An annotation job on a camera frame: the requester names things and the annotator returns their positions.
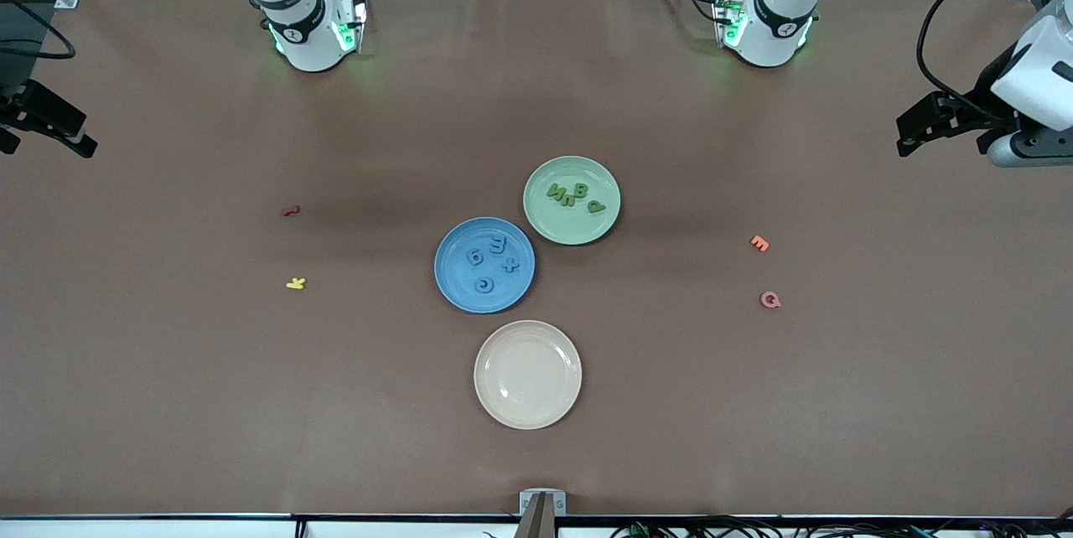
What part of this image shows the right arm base connector block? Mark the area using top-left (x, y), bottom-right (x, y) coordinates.
top-left (334, 0), bottom-right (370, 54)

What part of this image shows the left arm base connector block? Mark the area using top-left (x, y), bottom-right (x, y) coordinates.
top-left (713, 0), bottom-right (749, 49)

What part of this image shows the brown table cover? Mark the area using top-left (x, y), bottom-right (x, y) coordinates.
top-left (0, 0), bottom-right (1073, 519)

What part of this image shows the green round plate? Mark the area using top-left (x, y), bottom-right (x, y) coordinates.
top-left (522, 155), bottom-right (622, 246)

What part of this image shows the blue round plate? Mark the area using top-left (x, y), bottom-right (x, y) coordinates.
top-left (433, 216), bottom-right (537, 314)

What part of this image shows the beige round plate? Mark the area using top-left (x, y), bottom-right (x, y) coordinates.
top-left (474, 319), bottom-right (583, 431)

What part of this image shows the black right arm wrist cable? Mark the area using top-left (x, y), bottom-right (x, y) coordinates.
top-left (0, 0), bottom-right (80, 63)

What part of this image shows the black arm wrist cable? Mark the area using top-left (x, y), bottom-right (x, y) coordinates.
top-left (0, 0), bottom-right (80, 63)
top-left (915, 0), bottom-right (1073, 105)

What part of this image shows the black left arm wrist cable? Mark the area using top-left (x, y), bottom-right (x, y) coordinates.
top-left (915, 0), bottom-right (1073, 105)

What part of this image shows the white table edge rail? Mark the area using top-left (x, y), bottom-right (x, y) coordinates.
top-left (0, 515), bottom-right (1073, 538)

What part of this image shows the silver metal bracket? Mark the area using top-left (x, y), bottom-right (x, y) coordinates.
top-left (519, 489), bottom-right (568, 517)

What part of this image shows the brown tapered mount bar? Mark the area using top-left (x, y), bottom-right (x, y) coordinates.
top-left (513, 493), bottom-right (559, 538)

